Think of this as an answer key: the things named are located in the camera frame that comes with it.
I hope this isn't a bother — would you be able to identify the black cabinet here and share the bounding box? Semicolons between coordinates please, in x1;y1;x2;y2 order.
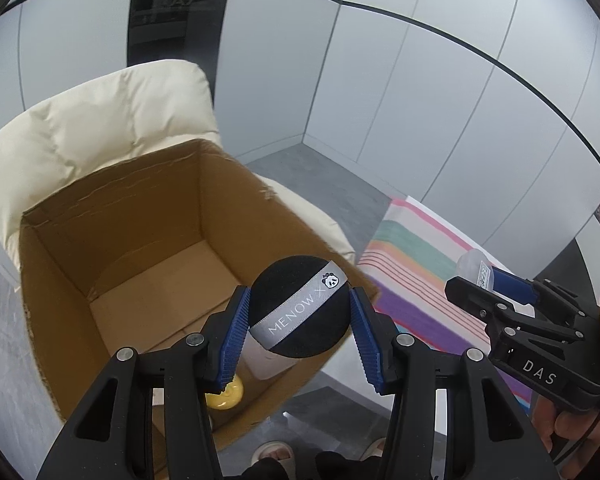
125;0;237;162

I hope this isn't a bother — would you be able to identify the yellow round container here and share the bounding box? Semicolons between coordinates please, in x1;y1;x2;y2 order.
205;375;245;411

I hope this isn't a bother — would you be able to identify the brown cardboard box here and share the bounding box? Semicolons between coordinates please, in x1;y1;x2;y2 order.
19;140;379;418

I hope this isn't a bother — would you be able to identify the beige makeup sponge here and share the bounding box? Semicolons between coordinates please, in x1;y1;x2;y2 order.
456;248;494;290

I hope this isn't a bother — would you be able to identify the black round powder puff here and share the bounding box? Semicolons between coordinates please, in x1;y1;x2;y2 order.
249;256;351;359

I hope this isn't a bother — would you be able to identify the cream padded armchair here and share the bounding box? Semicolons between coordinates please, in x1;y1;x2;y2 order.
0;58;357;286

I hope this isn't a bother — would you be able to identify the striped colourful table cloth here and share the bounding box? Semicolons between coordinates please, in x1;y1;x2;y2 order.
356;197;537;406

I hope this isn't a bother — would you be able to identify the person's right hand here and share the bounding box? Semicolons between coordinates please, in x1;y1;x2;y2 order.
531;396;600;479

